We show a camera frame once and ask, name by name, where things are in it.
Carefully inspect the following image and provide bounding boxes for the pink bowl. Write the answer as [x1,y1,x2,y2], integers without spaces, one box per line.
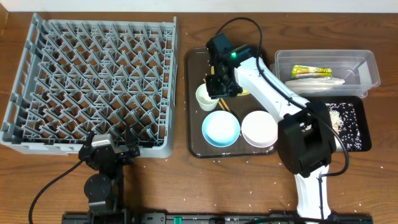
[241,111,278,148]

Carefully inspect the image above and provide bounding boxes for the dark brown serving tray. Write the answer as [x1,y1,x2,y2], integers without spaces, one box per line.
[184,46,279,159]

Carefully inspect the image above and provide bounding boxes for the yellow plate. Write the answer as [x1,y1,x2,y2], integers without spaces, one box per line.
[205,66,249,99]

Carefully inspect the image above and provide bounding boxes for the clear plastic bin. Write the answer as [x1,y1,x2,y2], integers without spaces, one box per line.
[271,50,381,98]

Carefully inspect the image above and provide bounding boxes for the green snack wrapper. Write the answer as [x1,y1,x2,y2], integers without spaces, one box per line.
[291,65,333,79]

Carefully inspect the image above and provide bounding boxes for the rice food waste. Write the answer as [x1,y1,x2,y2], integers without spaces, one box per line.
[326,103,363,152]

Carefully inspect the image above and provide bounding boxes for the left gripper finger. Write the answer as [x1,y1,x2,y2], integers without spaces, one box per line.
[125,125,141,157]
[83,131,95,148]

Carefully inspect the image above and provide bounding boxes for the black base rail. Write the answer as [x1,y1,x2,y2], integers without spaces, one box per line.
[61,208,374,224]

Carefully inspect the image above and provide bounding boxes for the wooden chopstick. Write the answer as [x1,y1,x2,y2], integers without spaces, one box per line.
[220,98,232,113]
[203,78,226,111]

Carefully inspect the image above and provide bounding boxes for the grey dishwasher rack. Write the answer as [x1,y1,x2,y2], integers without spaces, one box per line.
[1,14,179,158]

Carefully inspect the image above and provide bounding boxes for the black waste tray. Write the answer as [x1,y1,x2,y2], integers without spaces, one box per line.
[307,96,372,152]

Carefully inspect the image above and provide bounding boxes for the light blue bowl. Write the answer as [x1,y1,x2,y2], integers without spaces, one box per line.
[201,111,241,147]

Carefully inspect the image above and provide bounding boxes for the white napkin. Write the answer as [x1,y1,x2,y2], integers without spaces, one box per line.
[285,77,345,94]

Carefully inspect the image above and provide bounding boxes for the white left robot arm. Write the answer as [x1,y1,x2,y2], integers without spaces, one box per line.
[78,127,141,223]

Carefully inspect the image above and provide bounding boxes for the white cup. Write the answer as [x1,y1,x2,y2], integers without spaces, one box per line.
[195,83,218,111]

